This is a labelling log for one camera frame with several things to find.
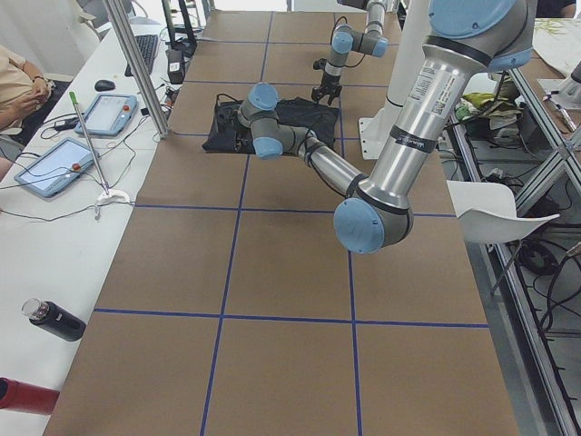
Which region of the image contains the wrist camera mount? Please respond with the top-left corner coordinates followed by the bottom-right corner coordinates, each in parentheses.
top-left (312, 58), bottom-right (327, 71)

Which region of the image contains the far blue teach pendant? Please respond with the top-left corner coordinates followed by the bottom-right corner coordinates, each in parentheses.
top-left (83, 94), bottom-right (138, 137)

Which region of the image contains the black water bottle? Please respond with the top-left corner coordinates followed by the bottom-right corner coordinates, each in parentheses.
top-left (21, 298), bottom-right (86, 342)

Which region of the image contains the black graphic t-shirt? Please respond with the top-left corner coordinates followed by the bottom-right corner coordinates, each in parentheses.
top-left (202, 97), bottom-right (340, 159)

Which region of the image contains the white plastic chair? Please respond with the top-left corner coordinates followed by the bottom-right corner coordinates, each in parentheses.
top-left (447, 180), bottom-right (560, 243)

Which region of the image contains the seated person beige shirt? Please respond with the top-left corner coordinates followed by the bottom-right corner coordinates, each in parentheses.
top-left (1, 45), bottom-right (54, 135)

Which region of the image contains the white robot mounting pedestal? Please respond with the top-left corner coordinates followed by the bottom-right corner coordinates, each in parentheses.
top-left (359, 0), bottom-right (431, 160)

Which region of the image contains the black computer mouse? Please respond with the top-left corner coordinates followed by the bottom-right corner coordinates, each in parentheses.
top-left (94, 79), bottom-right (116, 92)

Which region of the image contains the near blue teach pendant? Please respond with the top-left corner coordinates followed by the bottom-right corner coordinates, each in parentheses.
top-left (14, 138), bottom-right (94, 198)

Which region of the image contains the black keyboard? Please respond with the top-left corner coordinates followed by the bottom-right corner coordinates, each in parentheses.
top-left (134, 35), bottom-right (159, 74)

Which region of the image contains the blue teach pendant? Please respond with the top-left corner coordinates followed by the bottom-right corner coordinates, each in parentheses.
top-left (83, 94), bottom-right (138, 137)
top-left (14, 138), bottom-right (94, 198)

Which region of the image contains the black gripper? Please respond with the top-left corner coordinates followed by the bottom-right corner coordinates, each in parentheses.
top-left (217, 104), bottom-right (250, 145)
top-left (310, 76), bottom-right (341, 106)

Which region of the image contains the green tipped grabber stick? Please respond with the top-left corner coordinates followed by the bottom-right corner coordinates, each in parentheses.
top-left (69, 91), bottom-right (131, 213)

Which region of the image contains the aluminium frame post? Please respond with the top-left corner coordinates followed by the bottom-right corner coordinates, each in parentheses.
top-left (103, 0), bottom-right (170, 139)

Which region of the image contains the red bottle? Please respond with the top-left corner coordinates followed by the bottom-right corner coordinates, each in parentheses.
top-left (1, 378), bottom-right (60, 415)

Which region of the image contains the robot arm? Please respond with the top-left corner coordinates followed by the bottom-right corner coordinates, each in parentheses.
top-left (237, 1), bottom-right (537, 253)
top-left (311, 0), bottom-right (389, 105)

